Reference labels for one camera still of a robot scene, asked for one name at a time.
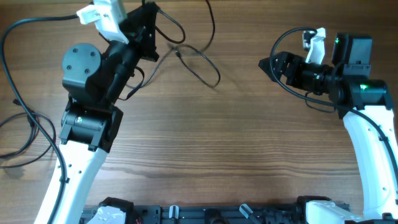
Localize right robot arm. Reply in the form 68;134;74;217
259;27;397;223

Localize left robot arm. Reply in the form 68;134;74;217
35;1;159;223

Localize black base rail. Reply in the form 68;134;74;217
80;195;352;224

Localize right camera black cable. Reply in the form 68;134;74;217
269;26;398;184

